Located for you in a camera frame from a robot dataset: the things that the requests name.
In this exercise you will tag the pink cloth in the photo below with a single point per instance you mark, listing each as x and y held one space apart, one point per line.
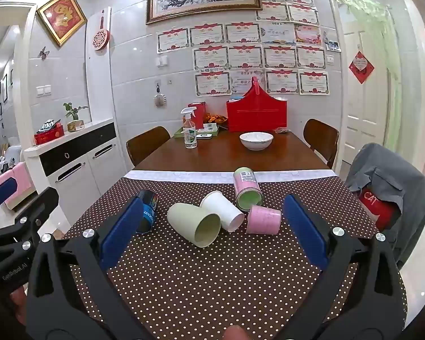
16 180

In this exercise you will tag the white light switch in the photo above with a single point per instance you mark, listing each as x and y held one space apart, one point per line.
43 90

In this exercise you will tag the green sheer curtain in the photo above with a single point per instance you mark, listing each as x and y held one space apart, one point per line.
386 60

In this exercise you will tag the green tray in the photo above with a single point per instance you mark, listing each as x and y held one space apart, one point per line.
212 131

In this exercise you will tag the white wall socket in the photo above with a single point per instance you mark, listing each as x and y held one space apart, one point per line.
162 61

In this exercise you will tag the small dark device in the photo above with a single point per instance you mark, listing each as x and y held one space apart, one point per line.
204 136

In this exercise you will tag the brown polka dot tablecloth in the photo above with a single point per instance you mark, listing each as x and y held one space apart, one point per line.
205 283

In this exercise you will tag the person's left hand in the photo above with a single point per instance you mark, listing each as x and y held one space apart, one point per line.
18 299

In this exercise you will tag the red diamond door decoration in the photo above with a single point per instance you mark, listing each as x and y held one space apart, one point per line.
361 66

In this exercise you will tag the small wall photo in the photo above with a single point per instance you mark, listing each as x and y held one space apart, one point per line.
333 46

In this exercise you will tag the light green cup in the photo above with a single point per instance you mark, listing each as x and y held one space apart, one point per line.
194 225

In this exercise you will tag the white sideboard cabinet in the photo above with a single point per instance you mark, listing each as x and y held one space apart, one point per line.
78 170

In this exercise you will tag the white bowl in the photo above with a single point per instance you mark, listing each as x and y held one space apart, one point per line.
256 141

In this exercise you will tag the hanging wall hook item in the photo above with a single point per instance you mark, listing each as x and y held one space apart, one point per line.
159 99

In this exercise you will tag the red and gold framed picture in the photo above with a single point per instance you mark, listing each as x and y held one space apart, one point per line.
62 17

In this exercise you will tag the white door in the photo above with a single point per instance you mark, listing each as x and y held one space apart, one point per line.
361 113

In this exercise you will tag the small red gift bag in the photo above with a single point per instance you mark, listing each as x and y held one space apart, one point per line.
199 113

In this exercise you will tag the pink and green labelled cup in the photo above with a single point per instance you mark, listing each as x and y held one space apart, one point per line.
248 187

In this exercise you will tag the white cup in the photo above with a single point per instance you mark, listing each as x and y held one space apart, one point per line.
221 210

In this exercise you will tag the group of wall certificates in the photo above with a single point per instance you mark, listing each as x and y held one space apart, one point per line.
244 56

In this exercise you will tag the dark blue printed cup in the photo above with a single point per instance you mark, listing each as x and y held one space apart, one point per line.
149 210

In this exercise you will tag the butterfly wall decoration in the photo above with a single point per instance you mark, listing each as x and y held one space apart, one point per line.
43 52

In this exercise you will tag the grey jacket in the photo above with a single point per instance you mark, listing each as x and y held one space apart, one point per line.
403 177

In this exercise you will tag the person's right hand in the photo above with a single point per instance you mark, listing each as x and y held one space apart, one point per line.
236 333

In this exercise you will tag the brown wooden chair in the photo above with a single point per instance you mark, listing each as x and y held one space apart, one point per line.
320 140
148 145

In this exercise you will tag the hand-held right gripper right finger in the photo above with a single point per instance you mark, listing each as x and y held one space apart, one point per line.
304 230

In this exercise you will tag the wooden dining table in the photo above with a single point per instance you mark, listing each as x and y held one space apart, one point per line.
216 157

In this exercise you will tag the red round hanging ornament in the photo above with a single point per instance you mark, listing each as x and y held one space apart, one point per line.
101 37

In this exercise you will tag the red gift box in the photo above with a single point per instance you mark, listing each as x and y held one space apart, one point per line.
49 135

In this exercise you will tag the red printed bag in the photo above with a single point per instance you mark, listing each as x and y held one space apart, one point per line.
377 207

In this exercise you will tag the small potted plant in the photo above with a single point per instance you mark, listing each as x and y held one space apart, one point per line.
74 117

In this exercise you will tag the clear spray bottle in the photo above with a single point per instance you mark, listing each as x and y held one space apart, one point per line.
190 132

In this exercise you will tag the orange snack packets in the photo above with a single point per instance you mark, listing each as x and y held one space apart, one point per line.
216 117

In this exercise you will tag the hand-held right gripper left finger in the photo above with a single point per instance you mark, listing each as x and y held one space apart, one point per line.
122 230

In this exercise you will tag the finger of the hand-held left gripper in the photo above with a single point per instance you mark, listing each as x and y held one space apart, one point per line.
0 193
39 207

